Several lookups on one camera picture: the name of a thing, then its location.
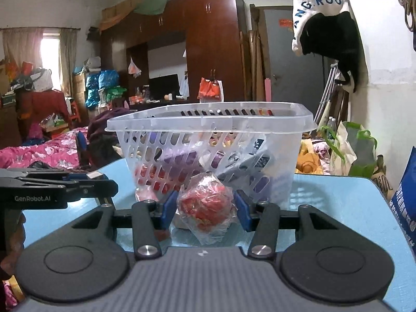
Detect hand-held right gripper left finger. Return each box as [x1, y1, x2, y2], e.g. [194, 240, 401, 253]
[70, 192, 179, 261]

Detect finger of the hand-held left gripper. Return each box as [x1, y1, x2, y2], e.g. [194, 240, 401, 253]
[19, 168, 110, 183]
[65, 180, 119, 201]

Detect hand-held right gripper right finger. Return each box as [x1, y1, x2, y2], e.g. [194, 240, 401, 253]
[235, 190, 342, 261]

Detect purple packet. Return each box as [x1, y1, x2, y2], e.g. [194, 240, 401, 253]
[250, 173, 272, 199]

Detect red ball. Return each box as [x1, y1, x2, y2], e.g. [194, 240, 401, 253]
[176, 173, 235, 246]

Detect red box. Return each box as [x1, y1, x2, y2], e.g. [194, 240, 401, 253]
[136, 163, 170, 191]

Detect purple box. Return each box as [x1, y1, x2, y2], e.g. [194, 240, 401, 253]
[160, 149, 203, 173]

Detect clear plastic basket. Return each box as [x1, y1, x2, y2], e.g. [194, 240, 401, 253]
[105, 101, 318, 212]

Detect pink floral blanket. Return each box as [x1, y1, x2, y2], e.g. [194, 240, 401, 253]
[0, 126, 92, 170]

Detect dark blue upright object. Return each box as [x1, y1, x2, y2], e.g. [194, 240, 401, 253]
[76, 131, 89, 167]

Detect pile of clothes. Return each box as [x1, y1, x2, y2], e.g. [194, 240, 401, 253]
[86, 107, 138, 167]

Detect red cloth cover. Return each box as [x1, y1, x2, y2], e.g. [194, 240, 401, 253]
[16, 89, 71, 131]

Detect yellow blanket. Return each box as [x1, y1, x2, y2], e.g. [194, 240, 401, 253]
[295, 139, 331, 175]

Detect blue plastic bag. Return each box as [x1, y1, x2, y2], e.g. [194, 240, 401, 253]
[84, 69, 120, 110]

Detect green plastic bag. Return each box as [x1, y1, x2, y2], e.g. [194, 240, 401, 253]
[97, 85, 128, 105]

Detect window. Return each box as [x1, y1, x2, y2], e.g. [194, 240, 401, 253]
[42, 33, 63, 89]

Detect beige curtain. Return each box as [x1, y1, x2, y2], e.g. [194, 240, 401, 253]
[58, 27, 79, 89]
[1, 27, 45, 69]

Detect black monitor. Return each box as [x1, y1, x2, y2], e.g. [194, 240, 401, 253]
[149, 74, 180, 100]

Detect plastic bottles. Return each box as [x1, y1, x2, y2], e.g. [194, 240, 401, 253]
[320, 116, 339, 131]

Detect orange and white plastic bag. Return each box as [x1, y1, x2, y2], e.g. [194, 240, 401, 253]
[198, 77, 224, 102]

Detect pink and white plastic bag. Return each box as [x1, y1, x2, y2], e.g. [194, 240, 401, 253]
[127, 57, 142, 79]

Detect green and white bag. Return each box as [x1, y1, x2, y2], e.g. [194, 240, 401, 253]
[319, 121, 378, 178]

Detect brown sack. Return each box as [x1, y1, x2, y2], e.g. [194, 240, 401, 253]
[371, 155, 394, 199]

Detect metal crutches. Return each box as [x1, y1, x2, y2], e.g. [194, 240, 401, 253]
[313, 64, 337, 128]

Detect wooden sticks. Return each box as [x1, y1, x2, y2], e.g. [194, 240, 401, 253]
[238, 30, 271, 102]

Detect grey door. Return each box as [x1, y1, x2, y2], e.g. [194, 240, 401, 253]
[263, 6, 326, 105]

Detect blue shopping bag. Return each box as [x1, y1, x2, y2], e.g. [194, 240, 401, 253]
[388, 146, 416, 245]

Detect brown wooden wardrobe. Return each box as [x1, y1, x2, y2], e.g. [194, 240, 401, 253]
[98, 0, 248, 105]

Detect cardboard boxes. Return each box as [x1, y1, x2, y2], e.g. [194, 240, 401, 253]
[100, 0, 160, 24]

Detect white and black jacket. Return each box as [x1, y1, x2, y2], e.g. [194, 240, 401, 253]
[290, 0, 370, 94]

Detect grey rope coil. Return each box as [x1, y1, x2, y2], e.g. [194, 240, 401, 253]
[394, 0, 416, 32]

